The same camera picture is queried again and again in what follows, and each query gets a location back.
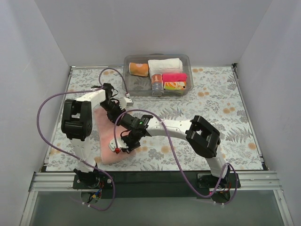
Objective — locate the hot pink rolled towel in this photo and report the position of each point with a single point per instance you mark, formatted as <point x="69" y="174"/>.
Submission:
<point x="174" y="77"/>

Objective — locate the aluminium frame rail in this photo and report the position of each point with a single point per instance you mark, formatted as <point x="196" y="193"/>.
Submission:
<point x="60" y="181"/>

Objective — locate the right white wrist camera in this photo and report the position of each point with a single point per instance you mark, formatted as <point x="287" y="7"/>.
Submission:
<point x="117" y="146"/>

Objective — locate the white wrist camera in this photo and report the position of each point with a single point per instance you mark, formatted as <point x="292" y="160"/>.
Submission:
<point x="117" y="146"/>
<point x="125" y="102"/>

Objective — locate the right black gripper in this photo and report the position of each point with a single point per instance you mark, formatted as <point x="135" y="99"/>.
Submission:
<point x="131" y="143"/>

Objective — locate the clear plastic bin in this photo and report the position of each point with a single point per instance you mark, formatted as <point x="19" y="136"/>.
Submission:
<point x="141" y="86"/>

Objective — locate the white rolled towel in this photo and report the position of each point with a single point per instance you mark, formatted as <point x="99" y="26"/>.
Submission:
<point x="172" y="65"/>

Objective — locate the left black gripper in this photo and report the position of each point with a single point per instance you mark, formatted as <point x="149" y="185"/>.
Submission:
<point x="114" y="113"/>

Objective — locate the orange print rolled towel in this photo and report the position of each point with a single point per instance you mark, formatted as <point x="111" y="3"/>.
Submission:
<point x="177" y="85"/>

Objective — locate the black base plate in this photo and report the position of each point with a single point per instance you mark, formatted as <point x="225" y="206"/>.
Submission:
<point x="153" y="184"/>

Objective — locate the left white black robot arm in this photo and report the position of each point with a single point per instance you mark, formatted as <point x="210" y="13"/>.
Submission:
<point x="77" y="125"/>

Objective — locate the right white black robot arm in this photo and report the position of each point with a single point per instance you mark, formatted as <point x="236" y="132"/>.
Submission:
<point x="203" y="138"/>

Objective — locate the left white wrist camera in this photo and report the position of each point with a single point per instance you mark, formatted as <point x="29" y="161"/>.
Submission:
<point x="125" y="102"/>

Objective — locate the rabbit print towel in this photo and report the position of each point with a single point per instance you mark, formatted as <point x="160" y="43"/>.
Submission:
<point x="156" y="82"/>

